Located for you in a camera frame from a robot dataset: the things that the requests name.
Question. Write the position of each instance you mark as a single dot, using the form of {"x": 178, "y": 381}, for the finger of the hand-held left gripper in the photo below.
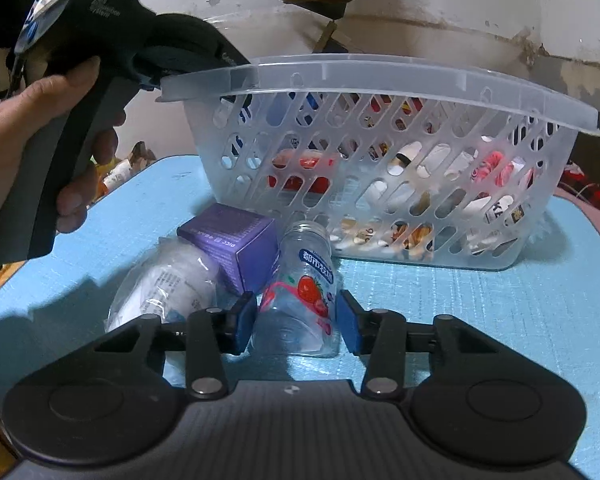
{"x": 239, "y": 101}

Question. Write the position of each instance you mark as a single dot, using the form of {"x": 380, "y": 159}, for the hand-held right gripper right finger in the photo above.
{"x": 350, "y": 321}

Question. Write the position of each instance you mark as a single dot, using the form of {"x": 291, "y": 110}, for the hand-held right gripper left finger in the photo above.
{"x": 244, "y": 324}

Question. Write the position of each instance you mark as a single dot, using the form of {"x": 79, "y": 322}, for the clear bottle strawberry label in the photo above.
{"x": 300, "y": 305}

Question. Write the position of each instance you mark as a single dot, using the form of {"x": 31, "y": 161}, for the translucent plastic basket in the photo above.
{"x": 380, "y": 110}

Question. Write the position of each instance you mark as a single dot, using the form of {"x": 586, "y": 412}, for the pink tissue pack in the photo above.
{"x": 495, "y": 169}

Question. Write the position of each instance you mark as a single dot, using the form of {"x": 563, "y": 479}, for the person's left hand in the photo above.
{"x": 10, "y": 135}

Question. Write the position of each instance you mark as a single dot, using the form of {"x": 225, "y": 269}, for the purple cardboard box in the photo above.
{"x": 230, "y": 240}

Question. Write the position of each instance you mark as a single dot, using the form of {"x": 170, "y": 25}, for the clear-wrapped white pack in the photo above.
{"x": 165, "y": 285}

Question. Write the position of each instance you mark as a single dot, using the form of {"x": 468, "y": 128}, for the brown tool behind basket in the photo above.
{"x": 326, "y": 37}

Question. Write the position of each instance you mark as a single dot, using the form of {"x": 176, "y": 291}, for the crumpled snack packets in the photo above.
{"x": 122, "y": 172}

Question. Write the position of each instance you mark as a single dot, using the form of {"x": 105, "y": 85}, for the red plaid pillow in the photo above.
{"x": 595, "y": 192}

